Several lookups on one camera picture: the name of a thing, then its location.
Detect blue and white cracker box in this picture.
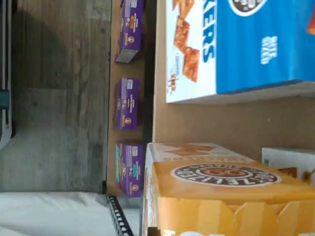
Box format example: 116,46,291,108
165,0,315,104

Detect purple Annie's box teal label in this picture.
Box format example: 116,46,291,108
115,140,145,198

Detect silver mounting plate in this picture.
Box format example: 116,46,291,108
0,108,12,146

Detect upper wooden shelf board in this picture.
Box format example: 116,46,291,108
150,0,315,165

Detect yellow and white cracker box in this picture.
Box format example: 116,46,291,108
141,142,315,236

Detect white cloth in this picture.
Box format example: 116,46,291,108
0,190,144,236

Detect purple Annie's box orange label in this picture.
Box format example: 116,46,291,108
114,0,145,64

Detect purple Annie's snack box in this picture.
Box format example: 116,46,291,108
112,77,141,131

